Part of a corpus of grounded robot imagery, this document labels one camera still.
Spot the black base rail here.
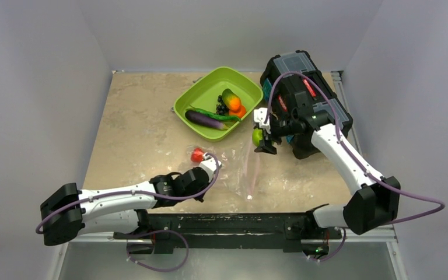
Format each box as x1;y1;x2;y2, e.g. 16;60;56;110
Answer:
113;211;342;257

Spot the orange green fake mango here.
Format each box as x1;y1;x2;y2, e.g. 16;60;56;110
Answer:
222;89;242;111

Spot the green fake bean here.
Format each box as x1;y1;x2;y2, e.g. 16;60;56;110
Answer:
186;106;242;122

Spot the green fake fruit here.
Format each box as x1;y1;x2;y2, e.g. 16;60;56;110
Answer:
251;128;264;147

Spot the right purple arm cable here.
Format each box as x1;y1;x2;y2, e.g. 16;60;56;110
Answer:
265;71;446;227

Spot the orange fake fruit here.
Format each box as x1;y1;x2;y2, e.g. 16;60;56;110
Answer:
228;105;247;118

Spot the red fake tomato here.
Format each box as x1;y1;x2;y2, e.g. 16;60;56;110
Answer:
190;148;206;163

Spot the purple fake eggplant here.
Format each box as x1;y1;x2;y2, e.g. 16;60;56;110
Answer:
185;110;229;131

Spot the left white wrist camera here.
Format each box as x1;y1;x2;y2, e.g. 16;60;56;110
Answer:
198;153;222;182

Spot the green plastic tray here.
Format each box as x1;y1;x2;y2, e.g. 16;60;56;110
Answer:
173;66;263;142

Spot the black Delixi toolbox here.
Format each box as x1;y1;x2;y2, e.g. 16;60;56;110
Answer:
260;50;353;159

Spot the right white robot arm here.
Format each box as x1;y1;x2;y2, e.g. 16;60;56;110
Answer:
253;107;401;237

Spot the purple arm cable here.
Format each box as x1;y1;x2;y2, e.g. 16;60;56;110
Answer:
35;153;222;235
265;71;446;227

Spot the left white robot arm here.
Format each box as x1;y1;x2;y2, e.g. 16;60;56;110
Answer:
36;165;220;246

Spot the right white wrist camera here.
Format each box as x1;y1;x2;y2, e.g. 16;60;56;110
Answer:
253;107;271;134

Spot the dark fake grape bunch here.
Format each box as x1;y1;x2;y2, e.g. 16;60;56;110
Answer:
216;95;229;116

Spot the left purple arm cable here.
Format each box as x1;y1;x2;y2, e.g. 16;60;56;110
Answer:
35;153;222;235

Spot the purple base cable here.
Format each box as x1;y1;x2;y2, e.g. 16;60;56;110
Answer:
307;227;348;264
126;230;190;273

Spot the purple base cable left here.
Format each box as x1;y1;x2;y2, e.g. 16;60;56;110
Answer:
126;230;190;273

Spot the clear zip top bag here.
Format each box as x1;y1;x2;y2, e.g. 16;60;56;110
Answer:
187;135;264;201

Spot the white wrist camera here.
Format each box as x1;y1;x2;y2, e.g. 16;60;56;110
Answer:
253;107;271;134
198;153;222;182

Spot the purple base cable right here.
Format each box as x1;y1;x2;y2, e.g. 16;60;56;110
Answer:
307;227;348;264

